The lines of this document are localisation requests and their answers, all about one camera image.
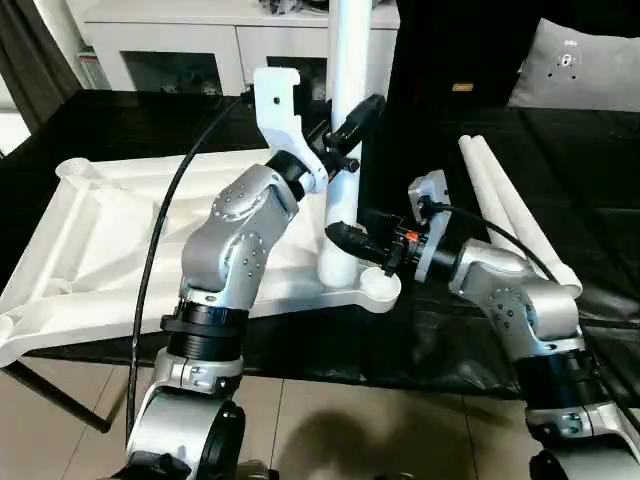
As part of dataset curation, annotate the white plastic table leg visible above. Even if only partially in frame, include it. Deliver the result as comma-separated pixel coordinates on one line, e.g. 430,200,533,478
457,135,509,244
469,136,583,297
318,0,375,292

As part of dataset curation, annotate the white plastic table top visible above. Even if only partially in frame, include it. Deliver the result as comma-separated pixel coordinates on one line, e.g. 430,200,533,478
0,154,404,370

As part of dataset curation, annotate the black box with gold label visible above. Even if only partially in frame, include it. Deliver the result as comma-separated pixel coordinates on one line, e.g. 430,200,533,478
388,0,542,109

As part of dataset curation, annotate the white cabinet with glass doors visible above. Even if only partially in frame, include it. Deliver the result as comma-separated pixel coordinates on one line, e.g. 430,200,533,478
78,0,401,97

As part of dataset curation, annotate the black work mat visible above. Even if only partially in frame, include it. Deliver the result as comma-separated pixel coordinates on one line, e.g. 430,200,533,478
0,89,640,401

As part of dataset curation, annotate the grey printed cushion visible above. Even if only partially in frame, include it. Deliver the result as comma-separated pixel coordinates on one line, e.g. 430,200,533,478
508,17,640,112

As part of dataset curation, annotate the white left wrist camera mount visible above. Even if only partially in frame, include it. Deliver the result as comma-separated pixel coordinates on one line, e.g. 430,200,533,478
251,66,332,195

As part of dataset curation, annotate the black metal frame leg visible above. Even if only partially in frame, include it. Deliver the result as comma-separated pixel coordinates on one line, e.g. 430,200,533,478
7,355,115,435

